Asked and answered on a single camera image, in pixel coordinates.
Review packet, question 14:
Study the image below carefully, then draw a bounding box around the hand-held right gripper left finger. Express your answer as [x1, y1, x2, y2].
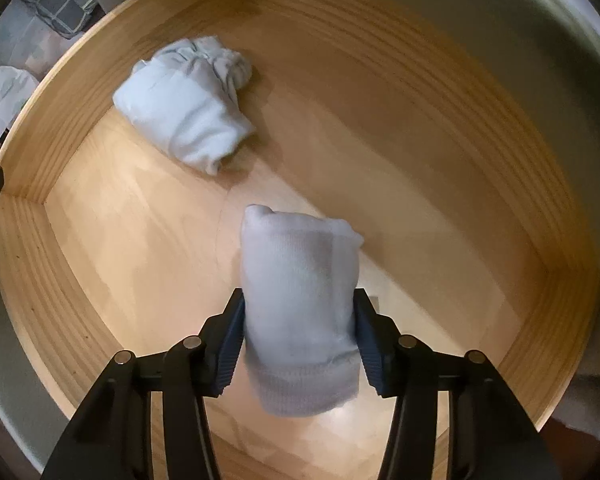
[40, 287, 246, 480]

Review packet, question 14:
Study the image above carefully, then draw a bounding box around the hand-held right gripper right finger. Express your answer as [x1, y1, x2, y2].
[352, 287, 563, 480]

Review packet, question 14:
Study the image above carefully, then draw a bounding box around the white sock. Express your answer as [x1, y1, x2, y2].
[240, 204, 366, 418]

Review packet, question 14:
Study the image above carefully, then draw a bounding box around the wooden drawer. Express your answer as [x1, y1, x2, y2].
[0, 0, 600, 480]

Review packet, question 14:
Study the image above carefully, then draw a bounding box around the pale white rolled underwear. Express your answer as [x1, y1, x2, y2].
[112, 35, 257, 176]

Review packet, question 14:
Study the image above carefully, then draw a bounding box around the white crumpled cloth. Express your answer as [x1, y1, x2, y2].
[0, 45, 38, 133]

